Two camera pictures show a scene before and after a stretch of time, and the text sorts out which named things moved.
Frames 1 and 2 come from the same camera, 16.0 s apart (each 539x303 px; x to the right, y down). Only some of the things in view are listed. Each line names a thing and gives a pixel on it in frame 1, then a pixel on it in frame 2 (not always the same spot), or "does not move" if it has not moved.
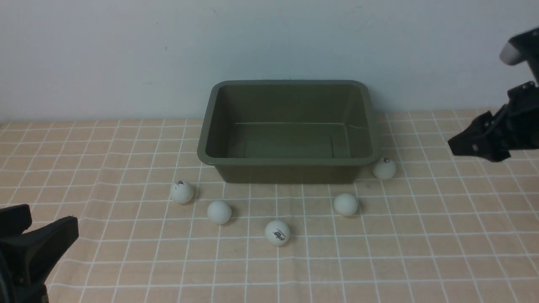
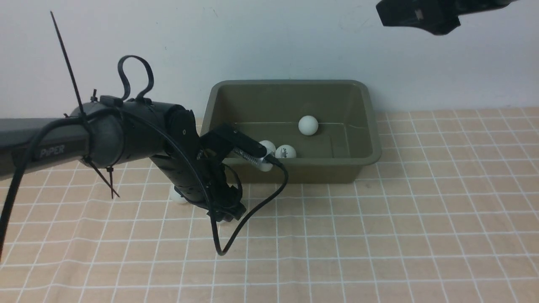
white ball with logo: (277, 232) → (285, 151)
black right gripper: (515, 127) → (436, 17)
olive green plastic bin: (289, 131) does not move
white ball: (181, 192) does not move
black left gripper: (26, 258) → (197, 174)
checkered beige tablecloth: (155, 225) does not move
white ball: (384, 169) → (308, 125)
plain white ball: (345, 204) → (270, 148)
